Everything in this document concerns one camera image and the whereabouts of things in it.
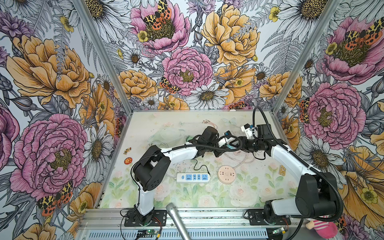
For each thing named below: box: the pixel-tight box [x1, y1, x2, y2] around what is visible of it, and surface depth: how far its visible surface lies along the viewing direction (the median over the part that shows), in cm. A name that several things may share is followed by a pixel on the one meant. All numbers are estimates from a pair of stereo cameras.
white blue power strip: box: [176, 172, 211, 184], surface depth 87 cm
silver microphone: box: [166, 202, 192, 240], surface depth 73 cm
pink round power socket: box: [217, 165, 236, 185], surface depth 88 cm
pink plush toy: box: [306, 215, 338, 239], surface depth 69 cm
